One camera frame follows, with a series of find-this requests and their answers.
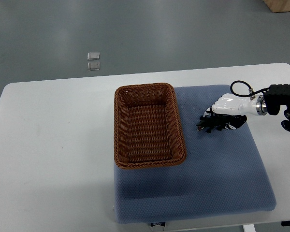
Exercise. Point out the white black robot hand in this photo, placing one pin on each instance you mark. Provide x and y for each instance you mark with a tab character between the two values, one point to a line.
237	108

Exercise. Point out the dark toy crocodile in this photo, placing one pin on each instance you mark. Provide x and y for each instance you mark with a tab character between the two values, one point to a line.
212	122

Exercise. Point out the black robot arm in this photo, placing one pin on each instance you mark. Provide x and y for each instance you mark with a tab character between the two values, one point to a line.
276	96

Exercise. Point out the brown wicker basket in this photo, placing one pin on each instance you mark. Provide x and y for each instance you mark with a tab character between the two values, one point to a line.
147	127

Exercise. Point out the blue foam cushion mat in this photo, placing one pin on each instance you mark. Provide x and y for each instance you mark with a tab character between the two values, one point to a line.
222	174

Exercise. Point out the wooden box corner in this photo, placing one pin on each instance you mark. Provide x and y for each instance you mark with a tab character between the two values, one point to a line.
278	6

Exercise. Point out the white table leg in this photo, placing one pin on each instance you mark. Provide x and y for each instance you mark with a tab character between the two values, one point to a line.
249	228

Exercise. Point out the upper metal floor plate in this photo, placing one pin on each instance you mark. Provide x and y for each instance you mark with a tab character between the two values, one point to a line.
93	55

